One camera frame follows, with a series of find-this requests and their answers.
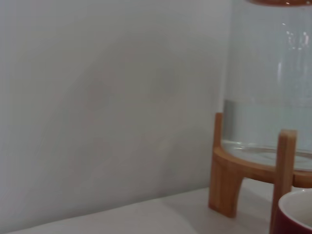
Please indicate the glass water dispenser jar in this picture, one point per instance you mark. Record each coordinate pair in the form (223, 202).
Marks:
(263, 73)

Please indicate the red ceramic cup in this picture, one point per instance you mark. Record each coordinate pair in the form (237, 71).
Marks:
(285, 219)

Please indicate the wooden dispenser stand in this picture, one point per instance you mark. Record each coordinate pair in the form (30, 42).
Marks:
(224, 185)

